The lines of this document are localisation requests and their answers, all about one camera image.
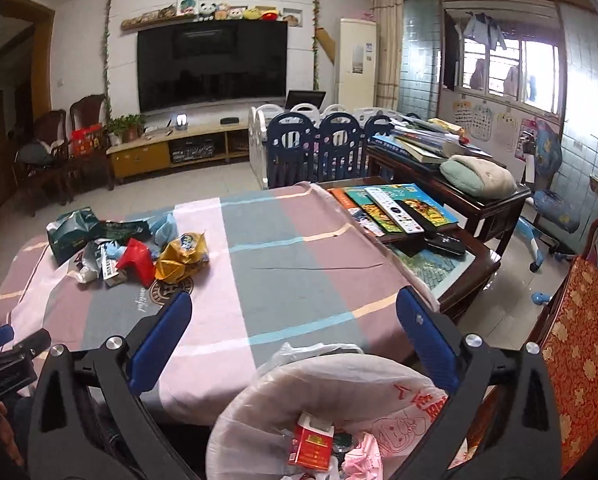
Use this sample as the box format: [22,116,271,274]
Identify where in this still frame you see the black remote control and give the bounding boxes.
[404,205,440,235]

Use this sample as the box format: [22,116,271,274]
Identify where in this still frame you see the potted green plant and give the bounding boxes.
[106,114,146,147]

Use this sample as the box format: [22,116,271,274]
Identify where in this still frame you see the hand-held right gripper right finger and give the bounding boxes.
[389,285,564,480]

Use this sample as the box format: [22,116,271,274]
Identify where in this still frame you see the stack of books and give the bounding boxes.
[371,115,494,166]

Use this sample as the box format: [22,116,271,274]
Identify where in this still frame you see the trash bin with white liner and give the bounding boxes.
[205,342,480,480]

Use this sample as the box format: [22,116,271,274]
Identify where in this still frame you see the teal picture book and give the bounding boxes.
[364,183,460,234]

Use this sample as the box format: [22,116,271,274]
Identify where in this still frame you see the black laptop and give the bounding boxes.
[285,90,326,111]

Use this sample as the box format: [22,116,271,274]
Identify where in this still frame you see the red snack bag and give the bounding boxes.
[116,238,156,288]

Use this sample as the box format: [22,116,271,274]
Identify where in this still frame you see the light blue plastic bag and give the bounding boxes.
[146,212,180,250]

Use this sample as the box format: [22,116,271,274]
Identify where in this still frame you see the dark green packet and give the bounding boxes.
[96,220,152,243]

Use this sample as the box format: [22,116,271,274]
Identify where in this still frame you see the row of plush toys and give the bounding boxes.
[197,0,280,22]

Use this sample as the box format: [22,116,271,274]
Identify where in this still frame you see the black audio amplifier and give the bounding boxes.
[170,137,217,163]

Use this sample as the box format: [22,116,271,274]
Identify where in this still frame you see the wooden wall shelf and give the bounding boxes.
[120,10,305,31]

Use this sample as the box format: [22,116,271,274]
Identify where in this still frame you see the green picture book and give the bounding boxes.
[343,187,405,235]

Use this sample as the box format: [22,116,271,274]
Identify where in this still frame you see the wooden bench with red cushion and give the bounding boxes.
[479,217,598,480]

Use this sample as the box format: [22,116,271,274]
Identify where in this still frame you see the dark low glass-top table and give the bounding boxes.
[311,175,502,323]

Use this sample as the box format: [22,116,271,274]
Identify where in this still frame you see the red cigarette box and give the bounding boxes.
[286,412,336,472]

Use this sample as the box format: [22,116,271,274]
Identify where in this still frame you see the black wall television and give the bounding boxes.
[136,20,288,113]

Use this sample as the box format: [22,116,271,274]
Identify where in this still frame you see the white plastic wrapper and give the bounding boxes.
[74,255,102,286]

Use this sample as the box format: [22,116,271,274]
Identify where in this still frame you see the white and blue playpen fence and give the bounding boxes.
[248,103,405,190]

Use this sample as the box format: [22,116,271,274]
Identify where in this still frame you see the beige curtain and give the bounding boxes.
[369,0,405,111]

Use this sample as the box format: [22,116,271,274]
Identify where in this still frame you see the window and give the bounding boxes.
[444,7,564,116]

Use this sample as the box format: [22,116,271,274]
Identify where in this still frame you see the person's left hand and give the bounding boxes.
[0,402,27,468]

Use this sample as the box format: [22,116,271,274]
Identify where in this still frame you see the white wall chart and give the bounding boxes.
[471,102,494,141]
[494,112,520,153]
[451,100,474,128]

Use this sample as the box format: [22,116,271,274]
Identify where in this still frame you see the checked pink grey tablecloth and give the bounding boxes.
[0,181,440,423]

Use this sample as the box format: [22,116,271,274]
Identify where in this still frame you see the white label packet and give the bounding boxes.
[99,255,127,287]

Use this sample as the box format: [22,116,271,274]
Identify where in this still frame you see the dark wooden chair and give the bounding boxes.
[62,94,117,201]
[12,110,72,216]

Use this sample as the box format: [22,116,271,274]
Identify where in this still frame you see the green beige cushion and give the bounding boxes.
[439,154,518,200]

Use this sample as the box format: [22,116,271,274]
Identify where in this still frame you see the green tissue pack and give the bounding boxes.
[46,207,100,267]

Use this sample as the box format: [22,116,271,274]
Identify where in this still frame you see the gold snack bag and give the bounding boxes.
[154,231,211,285]

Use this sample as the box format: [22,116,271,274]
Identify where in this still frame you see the orange picture book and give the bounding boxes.
[326,189,362,211]

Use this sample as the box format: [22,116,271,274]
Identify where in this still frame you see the red gift box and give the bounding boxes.
[69,123,105,158]

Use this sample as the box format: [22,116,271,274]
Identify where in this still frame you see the pink plastic bag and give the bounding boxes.
[340,432,385,480]

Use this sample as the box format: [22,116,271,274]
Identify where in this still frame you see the dark wooden desk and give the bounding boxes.
[366,142,532,256]

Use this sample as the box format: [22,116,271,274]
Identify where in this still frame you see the dark jacket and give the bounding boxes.
[14,140,57,168]

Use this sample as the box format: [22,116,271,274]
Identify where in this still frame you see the green ivy garland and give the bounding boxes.
[100,0,116,121]
[311,0,322,91]

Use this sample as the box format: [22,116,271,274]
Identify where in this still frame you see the white remote control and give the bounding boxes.
[365,187,425,234]

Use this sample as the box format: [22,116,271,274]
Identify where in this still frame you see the dark green wrapper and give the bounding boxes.
[331,432,360,456]

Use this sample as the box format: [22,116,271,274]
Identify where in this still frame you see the pink wall poster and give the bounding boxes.
[514,117,540,161]

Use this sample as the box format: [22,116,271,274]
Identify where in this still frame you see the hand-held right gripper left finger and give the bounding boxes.
[26,290,200,480]

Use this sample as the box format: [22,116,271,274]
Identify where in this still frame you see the blue children's chair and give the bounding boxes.
[516,120,580,273]

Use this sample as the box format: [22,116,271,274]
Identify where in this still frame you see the wooden television cabinet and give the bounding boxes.
[106,122,252,181]

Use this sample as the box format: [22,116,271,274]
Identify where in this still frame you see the white standing air conditioner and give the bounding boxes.
[338,18,378,109]

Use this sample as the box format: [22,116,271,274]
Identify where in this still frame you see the hanging clothes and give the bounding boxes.
[461,12,507,51]

